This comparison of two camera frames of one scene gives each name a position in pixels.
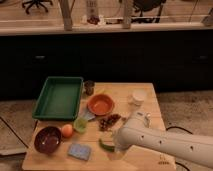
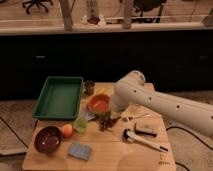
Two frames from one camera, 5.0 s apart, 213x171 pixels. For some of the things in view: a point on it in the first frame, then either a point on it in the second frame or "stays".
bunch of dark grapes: [106, 122] stays
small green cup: [80, 125] stays
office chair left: [37, 2] stays
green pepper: [107, 147] to [103, 115]
